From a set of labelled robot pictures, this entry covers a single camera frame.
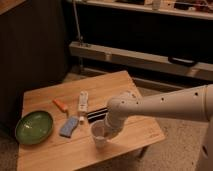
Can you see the orange marker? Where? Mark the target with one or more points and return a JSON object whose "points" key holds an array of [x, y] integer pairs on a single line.
{"points": [[62, 106]]}

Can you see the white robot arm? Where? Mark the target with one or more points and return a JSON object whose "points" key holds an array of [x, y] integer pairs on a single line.
{"points": [[194, 104]]}

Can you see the metal pole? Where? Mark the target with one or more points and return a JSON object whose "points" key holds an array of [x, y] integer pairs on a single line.
{"points": [[80, 39]]}

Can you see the blue sponge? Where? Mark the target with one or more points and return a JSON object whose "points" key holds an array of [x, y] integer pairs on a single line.
{"points": [[68, 127]]}

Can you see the white remote control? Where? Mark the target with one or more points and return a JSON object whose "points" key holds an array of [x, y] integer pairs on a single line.
{"points": [[83, 101]]}

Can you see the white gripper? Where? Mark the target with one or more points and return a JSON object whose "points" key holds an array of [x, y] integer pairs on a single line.
{"points": [[113, 125]]}

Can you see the white shelf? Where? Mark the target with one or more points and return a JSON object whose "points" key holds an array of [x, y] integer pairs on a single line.
{"points": [[145, 8]]}

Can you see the green bowl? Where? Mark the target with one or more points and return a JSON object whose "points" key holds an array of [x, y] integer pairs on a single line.
{"points": [[34, 127]]}

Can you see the white ceramic cup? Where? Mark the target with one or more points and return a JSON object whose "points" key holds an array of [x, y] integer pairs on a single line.
{"points": [[98, 133]]}

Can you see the dark cabinet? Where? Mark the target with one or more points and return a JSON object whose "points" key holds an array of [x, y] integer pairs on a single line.
{"points": [[32, 54]]}

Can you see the small wooden table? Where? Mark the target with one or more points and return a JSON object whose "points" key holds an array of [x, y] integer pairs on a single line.
{"points": [[78, 151]]}

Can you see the black striped box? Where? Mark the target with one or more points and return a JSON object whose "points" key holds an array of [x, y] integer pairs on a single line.
{"points": [[96, 115]]}

